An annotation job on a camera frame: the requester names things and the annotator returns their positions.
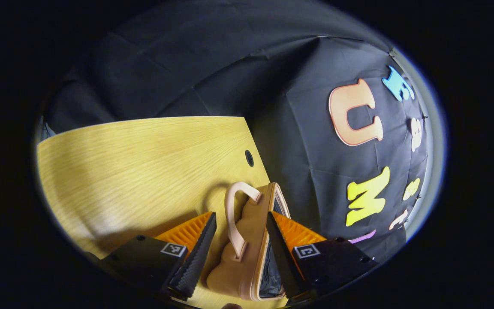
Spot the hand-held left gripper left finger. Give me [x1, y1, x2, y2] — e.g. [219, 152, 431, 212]
[86, 211, 217, 302]

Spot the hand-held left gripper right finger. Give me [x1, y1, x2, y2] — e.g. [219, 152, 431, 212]
[266, 210, 378, 306]

